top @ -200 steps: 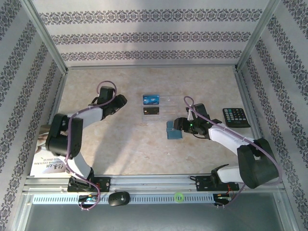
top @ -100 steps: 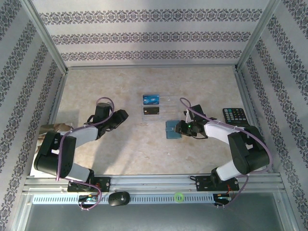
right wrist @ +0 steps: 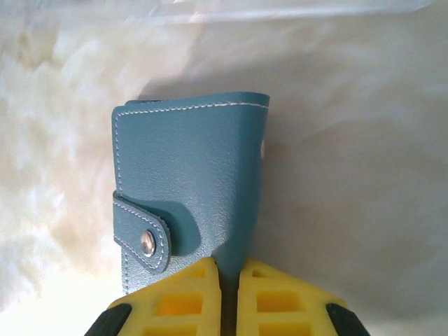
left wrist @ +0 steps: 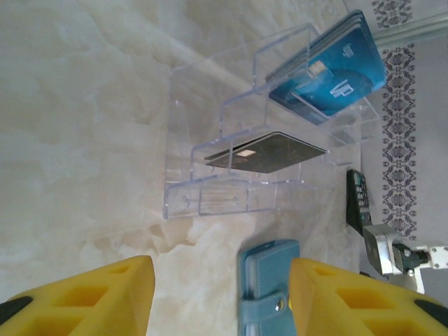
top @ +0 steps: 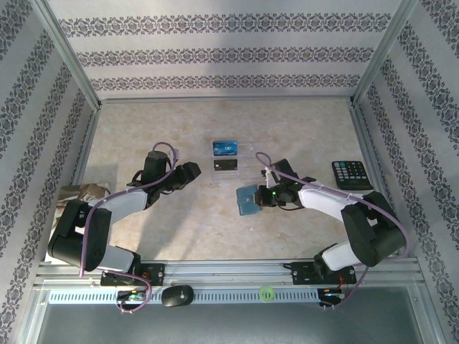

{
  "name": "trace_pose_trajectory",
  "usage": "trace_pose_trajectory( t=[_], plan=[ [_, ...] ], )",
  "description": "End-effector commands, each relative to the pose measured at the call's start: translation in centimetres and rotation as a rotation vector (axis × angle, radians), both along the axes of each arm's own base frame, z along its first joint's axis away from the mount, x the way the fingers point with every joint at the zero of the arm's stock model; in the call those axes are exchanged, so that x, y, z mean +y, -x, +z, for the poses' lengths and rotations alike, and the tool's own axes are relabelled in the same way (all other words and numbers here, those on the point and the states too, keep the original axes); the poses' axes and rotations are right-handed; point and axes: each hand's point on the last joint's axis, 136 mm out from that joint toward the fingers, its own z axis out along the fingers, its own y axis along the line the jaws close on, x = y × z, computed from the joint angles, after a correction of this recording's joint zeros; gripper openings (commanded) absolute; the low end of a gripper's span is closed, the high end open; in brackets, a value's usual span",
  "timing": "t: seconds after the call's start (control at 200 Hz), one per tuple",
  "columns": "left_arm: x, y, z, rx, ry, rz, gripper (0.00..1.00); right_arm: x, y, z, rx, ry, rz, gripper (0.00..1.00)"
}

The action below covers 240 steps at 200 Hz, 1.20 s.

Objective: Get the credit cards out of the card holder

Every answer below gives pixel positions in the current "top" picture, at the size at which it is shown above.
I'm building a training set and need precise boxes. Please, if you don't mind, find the aluminium frame post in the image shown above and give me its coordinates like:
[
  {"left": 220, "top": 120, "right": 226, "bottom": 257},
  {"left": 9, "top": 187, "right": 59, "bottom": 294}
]
[
  {"left": 349, "top": 0, "right": 420, "bottom": 107},
  {"left": 30, "top": 0, "right": 103, "bottom": 110}
]

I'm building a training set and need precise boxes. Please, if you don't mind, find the printed book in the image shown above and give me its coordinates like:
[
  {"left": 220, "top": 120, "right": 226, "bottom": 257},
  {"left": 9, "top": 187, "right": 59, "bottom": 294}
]
[{"left": 44, "top": 181, "right": 113, "bottom": 264}]

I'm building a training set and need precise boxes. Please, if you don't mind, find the clear acrylic card stand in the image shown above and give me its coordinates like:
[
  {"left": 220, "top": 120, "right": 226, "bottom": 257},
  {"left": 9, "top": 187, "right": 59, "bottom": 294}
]
[{"left": 209, "top": 139, "right": 267, "bottom": 180}]

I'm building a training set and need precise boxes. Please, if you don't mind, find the aluminium side rail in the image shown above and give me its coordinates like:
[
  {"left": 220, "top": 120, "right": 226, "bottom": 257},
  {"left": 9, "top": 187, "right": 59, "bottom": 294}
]
[
  {"left": 349, "top": 100, "right": 410, "bottom": 259},
  {"left": 70, "top": 102, "right": 103, "bottom": 187}
]

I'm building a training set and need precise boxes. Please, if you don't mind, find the black calculator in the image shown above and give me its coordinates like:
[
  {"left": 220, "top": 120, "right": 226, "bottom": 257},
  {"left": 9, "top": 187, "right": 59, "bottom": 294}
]
[{"left": 331, "top": 160, "right": 375, "bottom": 191}]

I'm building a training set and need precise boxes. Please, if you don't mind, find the blue fabric card holder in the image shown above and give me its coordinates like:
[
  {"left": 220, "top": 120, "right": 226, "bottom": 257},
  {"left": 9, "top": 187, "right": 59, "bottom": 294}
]
[{"left": 235, "top": 184, "right": 265, "bottom": 217}]

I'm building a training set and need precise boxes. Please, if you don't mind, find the aluminium mounting rail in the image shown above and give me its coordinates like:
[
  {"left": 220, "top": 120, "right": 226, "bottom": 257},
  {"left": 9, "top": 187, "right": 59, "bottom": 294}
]
[{"left": 34, "top": 259, "right": 420, "bottom": 287}]

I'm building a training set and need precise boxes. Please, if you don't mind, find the black credit card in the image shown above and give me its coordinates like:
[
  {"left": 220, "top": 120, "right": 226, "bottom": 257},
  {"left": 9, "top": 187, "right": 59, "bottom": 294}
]
[{"left": 212, "top": 158, "right": 240, "bottom": 172}]

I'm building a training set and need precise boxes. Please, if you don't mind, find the black oval mouse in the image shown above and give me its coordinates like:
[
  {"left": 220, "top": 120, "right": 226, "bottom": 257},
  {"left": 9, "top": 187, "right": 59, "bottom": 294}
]
[{"left": 161, "top": 285, "right": 194, "bottom": 308}]

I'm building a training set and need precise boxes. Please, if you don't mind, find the white slotted cable duct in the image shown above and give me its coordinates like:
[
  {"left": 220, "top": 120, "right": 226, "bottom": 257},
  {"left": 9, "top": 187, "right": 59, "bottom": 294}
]
[{"left": 47, "top": 289, "right": 320, "bottom": 305}]

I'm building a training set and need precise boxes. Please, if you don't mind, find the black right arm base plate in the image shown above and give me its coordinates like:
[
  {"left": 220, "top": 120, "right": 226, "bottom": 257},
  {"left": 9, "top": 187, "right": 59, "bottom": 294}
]
[{"left": 290, "top": 261, "right": 356, "bottom": 286}]

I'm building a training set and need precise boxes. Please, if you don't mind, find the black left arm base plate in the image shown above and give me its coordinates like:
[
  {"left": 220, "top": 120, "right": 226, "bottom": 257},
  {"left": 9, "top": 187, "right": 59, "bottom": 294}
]
[{"left": 100, "top": 263, "right": 166, "bottom": 287}]

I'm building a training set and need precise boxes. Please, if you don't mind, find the blue credit card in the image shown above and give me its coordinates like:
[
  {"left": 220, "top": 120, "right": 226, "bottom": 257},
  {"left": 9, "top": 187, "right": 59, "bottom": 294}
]
[{"left": 212, "top": 139, "right": 240, "bottom": 158}]

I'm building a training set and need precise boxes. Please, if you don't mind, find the small green circuit board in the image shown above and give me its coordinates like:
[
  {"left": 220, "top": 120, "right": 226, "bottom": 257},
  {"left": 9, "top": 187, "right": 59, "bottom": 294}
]
[
  {"left": 318, "top": 287, "right": 348, "bottom": 308},
  {"left": 116, "top": 289, "right": 148, "bottom": 302}
]

